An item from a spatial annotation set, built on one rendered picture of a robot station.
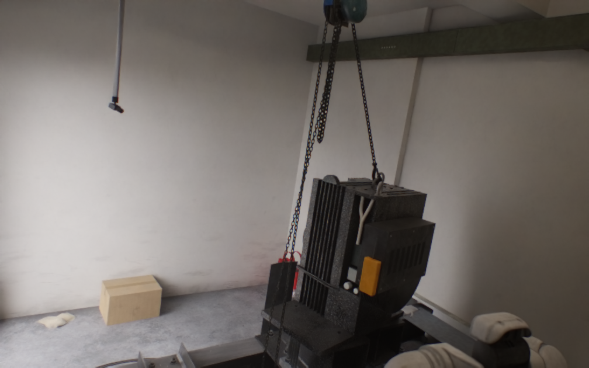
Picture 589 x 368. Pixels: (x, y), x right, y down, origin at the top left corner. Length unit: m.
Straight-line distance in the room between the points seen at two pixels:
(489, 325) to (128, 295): 3.21
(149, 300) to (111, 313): 0.30
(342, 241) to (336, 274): 0.18
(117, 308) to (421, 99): 3.00
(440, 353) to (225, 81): 3.37
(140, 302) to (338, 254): 2.20
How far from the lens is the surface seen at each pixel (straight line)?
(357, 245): 2.07
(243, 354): 2.32
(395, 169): 3.34
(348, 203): 2.02
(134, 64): 3.77
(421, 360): 0.98
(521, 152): 2.82
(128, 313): 3.89
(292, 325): 2.13
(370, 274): 1.87
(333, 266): 2.14
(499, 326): 1.00
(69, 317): 4.04
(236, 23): 4.07
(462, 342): 2.96
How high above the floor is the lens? 1.93
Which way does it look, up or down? 9 degrees down
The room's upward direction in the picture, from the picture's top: 9 degrees clockwise
